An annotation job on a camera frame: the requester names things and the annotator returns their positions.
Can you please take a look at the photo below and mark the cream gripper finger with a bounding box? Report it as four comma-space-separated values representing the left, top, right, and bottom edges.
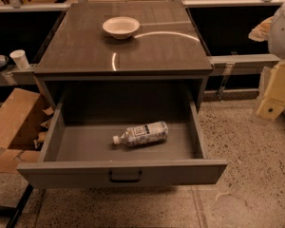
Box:
255, 60, 285, 122
248, 17, 273, 42

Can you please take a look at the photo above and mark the dark grey drawer cabinet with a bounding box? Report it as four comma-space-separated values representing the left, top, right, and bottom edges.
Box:
34, 1, 213, 106

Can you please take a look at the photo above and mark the brown cardboard box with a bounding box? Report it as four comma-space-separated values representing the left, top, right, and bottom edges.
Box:
0, 88, 54, 173

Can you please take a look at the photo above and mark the clear plastic water bottle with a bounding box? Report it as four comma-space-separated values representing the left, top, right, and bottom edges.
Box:
113, 121, 168, 147

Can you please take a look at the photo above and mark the white paper cup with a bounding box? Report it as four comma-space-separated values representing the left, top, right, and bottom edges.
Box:
9, 49, 29, 69

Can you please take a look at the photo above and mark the open grey top drawer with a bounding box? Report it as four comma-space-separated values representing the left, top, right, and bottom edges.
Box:
18, 88, 227, 188

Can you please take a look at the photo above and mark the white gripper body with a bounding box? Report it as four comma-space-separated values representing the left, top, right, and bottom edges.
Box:
268, 2, 285, 60

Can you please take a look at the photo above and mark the white ceramic bowl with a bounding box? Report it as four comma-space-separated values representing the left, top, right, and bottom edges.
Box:
103, 16, 140, 40

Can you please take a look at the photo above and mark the black drawer handle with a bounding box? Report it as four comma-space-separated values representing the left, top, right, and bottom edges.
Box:
108, 171, 143, 183

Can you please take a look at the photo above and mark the black metal floor frame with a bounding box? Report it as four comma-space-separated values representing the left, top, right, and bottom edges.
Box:
0, 184, 33, 228

